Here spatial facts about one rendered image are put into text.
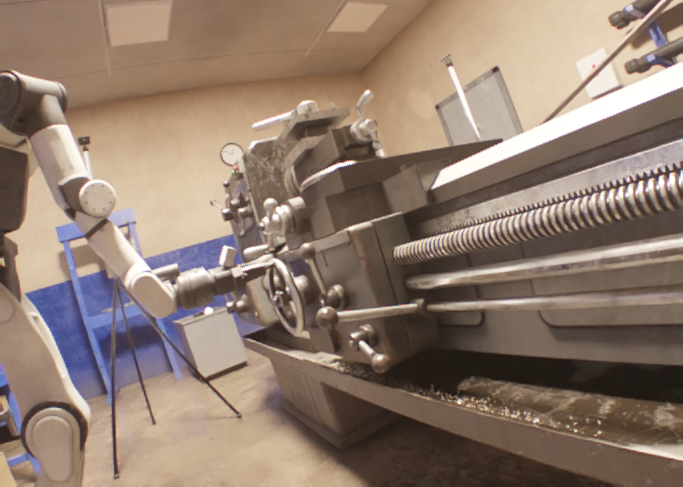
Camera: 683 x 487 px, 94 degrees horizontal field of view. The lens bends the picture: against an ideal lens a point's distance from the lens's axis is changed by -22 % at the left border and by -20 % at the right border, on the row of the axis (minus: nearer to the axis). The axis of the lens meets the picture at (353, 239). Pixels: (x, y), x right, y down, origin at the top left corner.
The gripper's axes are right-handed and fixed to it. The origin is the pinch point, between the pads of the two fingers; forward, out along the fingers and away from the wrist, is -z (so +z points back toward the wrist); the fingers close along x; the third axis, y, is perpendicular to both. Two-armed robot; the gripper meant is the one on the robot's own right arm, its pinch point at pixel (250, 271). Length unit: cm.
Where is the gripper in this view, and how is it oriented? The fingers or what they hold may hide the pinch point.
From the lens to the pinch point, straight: 98.2
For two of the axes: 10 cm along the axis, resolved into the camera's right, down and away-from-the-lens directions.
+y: 1.8, 9.6, 2.0
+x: -5.2, -0.8, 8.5
